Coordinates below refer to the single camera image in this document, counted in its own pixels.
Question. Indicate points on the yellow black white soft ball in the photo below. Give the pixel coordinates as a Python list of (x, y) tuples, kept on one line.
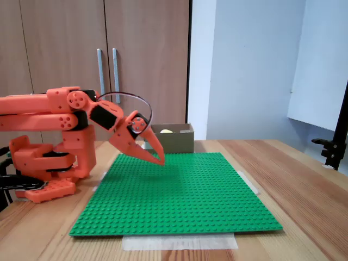
[(166, 131)]

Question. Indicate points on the wide masking tape strip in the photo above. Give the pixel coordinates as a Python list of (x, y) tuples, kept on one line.
[(179, 242)]

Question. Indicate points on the white wall board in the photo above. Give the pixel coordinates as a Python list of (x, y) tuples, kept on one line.
[(320, 81)]

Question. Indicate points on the brown wooden cabinet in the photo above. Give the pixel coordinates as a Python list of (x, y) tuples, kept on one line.
[(68, 40)]

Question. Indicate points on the green studded baseplate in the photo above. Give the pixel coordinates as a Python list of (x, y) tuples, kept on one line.
[(176, 204)]

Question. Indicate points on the brown cardboard box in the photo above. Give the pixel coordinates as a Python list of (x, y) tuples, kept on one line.
[(179, 142)]

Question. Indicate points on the black camera stand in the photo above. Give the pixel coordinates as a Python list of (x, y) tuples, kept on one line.
[(333, 152)]

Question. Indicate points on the short masking tape strip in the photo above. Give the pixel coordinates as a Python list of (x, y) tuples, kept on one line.
[(248, 182), (99, 182)]

